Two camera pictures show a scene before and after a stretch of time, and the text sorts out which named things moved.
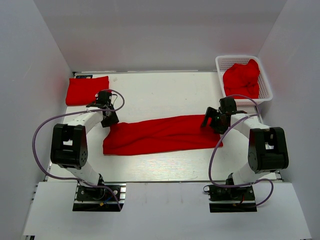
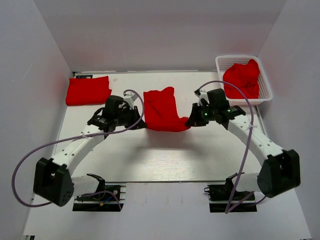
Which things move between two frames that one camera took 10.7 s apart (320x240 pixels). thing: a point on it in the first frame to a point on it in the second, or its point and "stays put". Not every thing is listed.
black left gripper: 114,119 to 136,117
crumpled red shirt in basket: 242,79 stays put
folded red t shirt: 82,91 stays put
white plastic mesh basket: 265,92 stays put
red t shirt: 159,134 to 160,111
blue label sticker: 84,76 stays put
